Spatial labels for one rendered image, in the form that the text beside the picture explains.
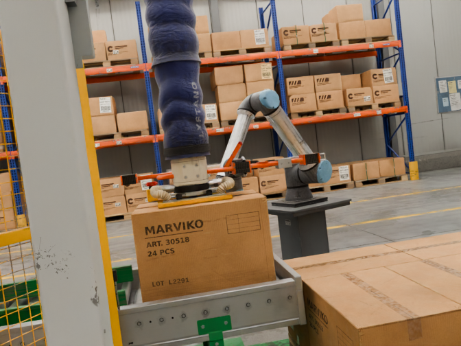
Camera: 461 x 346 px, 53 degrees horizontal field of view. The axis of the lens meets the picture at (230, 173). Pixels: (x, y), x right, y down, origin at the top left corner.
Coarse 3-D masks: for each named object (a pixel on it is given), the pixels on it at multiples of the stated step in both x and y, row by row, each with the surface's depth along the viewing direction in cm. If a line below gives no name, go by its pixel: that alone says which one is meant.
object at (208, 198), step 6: (210, 192) 213; (180, 198) 211; (186, 198) 211; (192, 198) 210; (198, 198) 209; (204, 198) 209; (210, 198) 210; (216, 198) 210; (222, 198) 210; (228, 198) 211; (162, 204) 206; (168, 204) 207; (174, 204) 207; (180, 204) 207; (186, 204) 208
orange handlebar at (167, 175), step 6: (258, 162) 226; (264, 162) 225; (270, 162) 226; (276, 162) 226; (294, 162) 228; (216, 168) 222; (222, 168) 222; (228, 168) 222; (150, 174) 244; (156, 174) 244; (162, 174) 245; (168, 174) 218; (138, 180) 243
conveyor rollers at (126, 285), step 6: (276, 276) 221; (126, 282) 242; (126, 288) 231; (126, 294) 223; (138, 294) 221; (18, 300) 233; (24, 300) 237; (36, 300) 231; (138, 300) 210; (0, 306) 229; (6, 306) 236; (12, 306) 224
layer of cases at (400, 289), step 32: (320, 256) 249; (352, 256) 241; (384, 256) 234; (416, 256) 227; (448, 256) 220; (320, 288) 196; (352, 288) 192; (384, 288) 187; (416, 288) 182; (448, 288) 178; (320, 320) 191; (352, 320) 159; (384, 320) 156; (416, 320) 155; (448, 320) 157
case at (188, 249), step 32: (256, 192) 227; (160, 224) 201; (192, 224) 203; (224, 224) 204; (256, 224) 206; (160, 256) 202; (192, 256) 203; (224, 256) 205; (256, 256) 207; (160, 288) 203; (192, 288) 204; (224, 288) 206
